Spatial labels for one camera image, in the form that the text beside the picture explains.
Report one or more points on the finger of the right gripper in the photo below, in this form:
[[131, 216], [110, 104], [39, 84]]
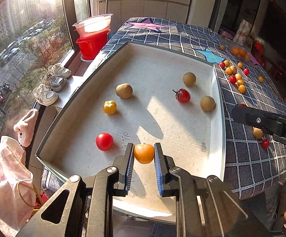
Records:
[[260, 119]]

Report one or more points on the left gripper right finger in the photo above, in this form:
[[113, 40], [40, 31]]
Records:
[[163, 164]]

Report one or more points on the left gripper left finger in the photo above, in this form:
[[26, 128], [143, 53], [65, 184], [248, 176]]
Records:
[[125, 164]]

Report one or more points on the dark orange tomato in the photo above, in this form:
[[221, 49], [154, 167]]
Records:
[[144, 153]]

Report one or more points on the yellow cherry tomato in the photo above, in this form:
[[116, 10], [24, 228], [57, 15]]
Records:
[[110, 107]]

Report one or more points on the brown longan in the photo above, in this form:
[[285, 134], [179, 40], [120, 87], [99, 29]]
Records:
[[257, 133], [207, 103], [233, 69], [189, 79]]

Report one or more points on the red cherry tomato with stem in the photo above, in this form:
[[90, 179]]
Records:
[[182, 95]]

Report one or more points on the grey checked tablecloth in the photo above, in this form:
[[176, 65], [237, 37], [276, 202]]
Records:
[[249, 169]]

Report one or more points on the yellow tomato far right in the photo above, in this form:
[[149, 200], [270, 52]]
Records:
[[260, 79]]

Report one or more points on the red tomato pair lower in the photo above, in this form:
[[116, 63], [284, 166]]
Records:
[[246, 71]]

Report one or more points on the orange tomato near star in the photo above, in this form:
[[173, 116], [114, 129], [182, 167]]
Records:
[[228, 70]]

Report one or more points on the white shallow tray box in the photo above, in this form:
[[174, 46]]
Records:
[[140, 79]]

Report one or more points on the small yellow tomato top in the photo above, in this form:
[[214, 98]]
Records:
[[227, 63]]

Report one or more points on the red tomato near star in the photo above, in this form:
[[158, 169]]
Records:
[[222, 65]]

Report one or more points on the glass fruit bowl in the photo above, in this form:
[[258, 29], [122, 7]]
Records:
[[239, 52]]

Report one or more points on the longan near bowl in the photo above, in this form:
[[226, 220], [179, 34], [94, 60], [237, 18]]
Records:
[[222, 47]]

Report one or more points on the white sneaker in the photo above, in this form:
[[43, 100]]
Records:
[[53, 81], [44, 95], [58, 69]]

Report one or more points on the pink plush slipper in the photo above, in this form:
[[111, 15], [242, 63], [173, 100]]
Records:
[[25, 127]]

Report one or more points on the pink towel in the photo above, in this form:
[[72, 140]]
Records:
[[17, 196]]

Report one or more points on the red plastic bucket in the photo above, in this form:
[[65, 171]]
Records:
[[91, 46]]

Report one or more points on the translucent plastic basin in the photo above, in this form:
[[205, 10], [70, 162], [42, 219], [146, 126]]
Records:
[[93, 25]]

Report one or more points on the white sideboard cabinet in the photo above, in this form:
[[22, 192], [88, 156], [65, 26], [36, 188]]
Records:
[[123, 10]]

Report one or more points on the red tomato beside chain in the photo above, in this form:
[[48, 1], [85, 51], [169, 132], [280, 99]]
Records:
[[232, 79]]

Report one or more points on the brown longan in chain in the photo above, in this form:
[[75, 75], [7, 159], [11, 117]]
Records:
[[233, 69]]

